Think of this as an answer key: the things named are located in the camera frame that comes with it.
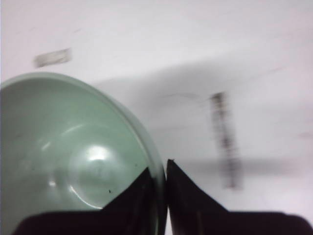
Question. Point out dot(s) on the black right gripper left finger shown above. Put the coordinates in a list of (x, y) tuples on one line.
[(127, 214)]

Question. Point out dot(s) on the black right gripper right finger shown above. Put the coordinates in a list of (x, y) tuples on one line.
[(193, 212)]

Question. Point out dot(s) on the green bowl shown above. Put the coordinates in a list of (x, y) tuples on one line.
[(65, 146)]

